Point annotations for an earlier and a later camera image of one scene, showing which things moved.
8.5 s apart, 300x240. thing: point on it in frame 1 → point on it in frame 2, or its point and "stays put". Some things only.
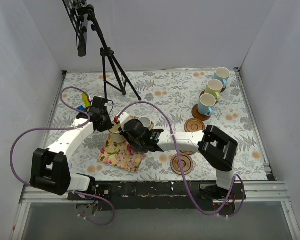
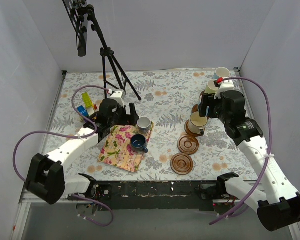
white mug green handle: x=214 y=86 stays put
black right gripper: x=129 y=139 → x=207 y=107
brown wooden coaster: x=187 y=163 stays put
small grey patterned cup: x=145 y=121 stays put
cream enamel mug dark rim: x=114 y=135 → x=197 y=124
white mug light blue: x=222 y=74 stays put
